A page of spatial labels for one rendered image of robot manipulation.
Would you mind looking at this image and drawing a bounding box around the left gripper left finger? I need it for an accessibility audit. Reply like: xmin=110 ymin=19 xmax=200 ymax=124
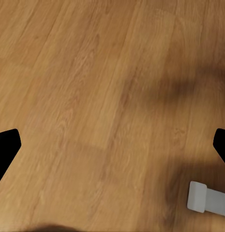
xmin=0 ymin=129 xmax=21 ymax=180

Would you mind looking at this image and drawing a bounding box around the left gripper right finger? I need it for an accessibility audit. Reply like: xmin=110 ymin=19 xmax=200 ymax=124
xmin=213 ymin=128 xmax=225 ymax=162

